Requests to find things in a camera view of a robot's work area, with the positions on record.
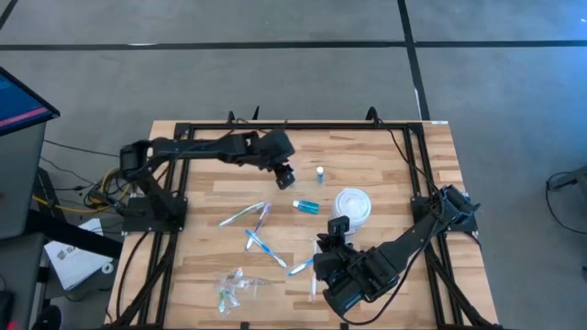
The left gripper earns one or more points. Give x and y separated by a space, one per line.
284 176

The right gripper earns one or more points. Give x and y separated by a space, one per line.
338 225

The teal mouthwash bottle white cap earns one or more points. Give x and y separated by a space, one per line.
319 174
306 206

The blue white toothbrush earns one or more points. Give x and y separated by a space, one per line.
266 249
300 267

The orange white toothbrush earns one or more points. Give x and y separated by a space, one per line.
313 279

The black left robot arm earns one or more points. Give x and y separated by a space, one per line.
197 147

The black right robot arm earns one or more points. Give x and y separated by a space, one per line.
410 238

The white blue wipes canister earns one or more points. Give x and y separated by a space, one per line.
352 208

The clear plastic bag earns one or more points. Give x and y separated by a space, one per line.
247 286

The white table sticker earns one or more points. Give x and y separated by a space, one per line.
439 122

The white tape roll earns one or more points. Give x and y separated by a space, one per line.
107 267

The black desk leg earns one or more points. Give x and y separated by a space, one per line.
73 234

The white printed paper sheet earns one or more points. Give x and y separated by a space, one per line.
69 266

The black round floor object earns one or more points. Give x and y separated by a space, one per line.
48 317

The blue screen monitor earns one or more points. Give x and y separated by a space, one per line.
18 101

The black aluminium table frame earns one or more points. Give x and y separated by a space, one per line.
252 126

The black frame bracket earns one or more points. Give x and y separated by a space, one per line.
372 113
230 117
255 113

